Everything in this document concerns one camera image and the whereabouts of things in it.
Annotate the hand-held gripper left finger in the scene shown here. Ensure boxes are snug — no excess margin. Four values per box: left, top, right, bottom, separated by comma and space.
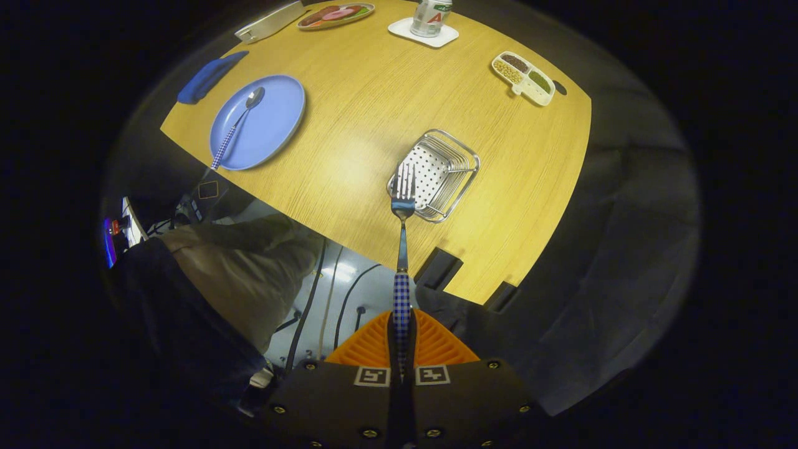
262, 310, 403, 449

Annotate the metal wire basket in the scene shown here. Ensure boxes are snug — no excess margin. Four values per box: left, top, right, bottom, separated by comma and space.
387, 129, 481, 223

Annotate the computer screen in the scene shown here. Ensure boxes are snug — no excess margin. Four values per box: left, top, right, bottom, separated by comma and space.
103, 196, 147, 269

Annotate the blue round plate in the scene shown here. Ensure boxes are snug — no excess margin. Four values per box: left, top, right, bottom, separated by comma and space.
209, 75, 307, 171

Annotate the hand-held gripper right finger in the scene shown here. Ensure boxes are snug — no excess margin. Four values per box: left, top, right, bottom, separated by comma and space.
402, 309, 549, 449

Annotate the white toaster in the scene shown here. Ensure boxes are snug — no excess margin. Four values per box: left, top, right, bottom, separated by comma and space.
234, 1, 307, 44

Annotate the white oval food plate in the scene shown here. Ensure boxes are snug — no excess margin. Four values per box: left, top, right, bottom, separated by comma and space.
297, 2, 376, 31

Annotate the clear plastic bottle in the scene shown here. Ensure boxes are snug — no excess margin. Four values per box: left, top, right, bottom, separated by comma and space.
410, 0, 453, 38

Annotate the white square coaster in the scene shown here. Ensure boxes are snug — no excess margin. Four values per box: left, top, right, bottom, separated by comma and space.
388, 17, 459, 49

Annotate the white divided condiment tray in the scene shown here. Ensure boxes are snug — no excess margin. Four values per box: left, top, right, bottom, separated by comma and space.
491, 51, 556, 107

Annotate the fork with checkered handle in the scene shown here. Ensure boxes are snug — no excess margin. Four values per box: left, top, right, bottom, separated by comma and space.
390, 162, 417, 381

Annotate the black floor cable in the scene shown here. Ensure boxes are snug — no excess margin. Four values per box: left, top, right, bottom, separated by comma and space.
284, 237, 328, 375
334, 264, 381, 350

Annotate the blue folded towel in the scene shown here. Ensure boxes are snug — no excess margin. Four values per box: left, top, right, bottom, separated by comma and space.
177, 51, 249, 105

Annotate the person's leg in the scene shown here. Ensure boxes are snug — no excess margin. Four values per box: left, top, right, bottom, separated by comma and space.
153, 215, 325, 356

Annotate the spoon with checkered handle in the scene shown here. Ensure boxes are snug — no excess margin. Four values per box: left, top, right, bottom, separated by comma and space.
210, 87, 266, 171

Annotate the black table bracket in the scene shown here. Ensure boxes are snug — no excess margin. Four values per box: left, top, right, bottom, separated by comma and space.
415, 248, 463, 291
485, 282, 518, 312

